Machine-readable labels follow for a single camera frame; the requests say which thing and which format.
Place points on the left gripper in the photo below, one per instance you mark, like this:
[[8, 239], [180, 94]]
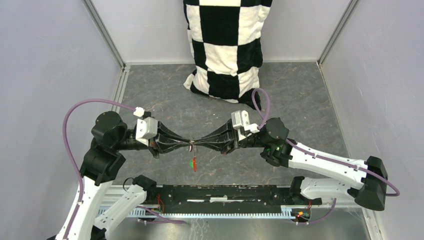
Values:
[[161, 143]]

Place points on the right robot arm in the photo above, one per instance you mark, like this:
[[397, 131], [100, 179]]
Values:
[[363, 181]]

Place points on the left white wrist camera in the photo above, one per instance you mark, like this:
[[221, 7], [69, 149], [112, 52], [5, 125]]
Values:
[[146, 126]]

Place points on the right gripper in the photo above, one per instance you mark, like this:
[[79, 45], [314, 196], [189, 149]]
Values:
[[225, 132]]

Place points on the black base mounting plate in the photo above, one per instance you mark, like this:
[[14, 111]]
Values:
[[225, 199]]

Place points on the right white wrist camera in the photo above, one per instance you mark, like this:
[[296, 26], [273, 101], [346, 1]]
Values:
[[241, 124]]

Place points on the red key tag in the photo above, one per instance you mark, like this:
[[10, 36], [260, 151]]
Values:
[[194, 162]]

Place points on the black white checkered pillow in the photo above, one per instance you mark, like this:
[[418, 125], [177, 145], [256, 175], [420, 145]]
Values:
[[225, 43]]

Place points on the white slotted cable duct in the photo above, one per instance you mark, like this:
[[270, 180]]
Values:
[[285, 213]]

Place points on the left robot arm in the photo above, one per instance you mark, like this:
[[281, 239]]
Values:
[[100, 168]]

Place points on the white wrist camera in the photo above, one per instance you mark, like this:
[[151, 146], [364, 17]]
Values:
[[146, 126], [241, 124]]

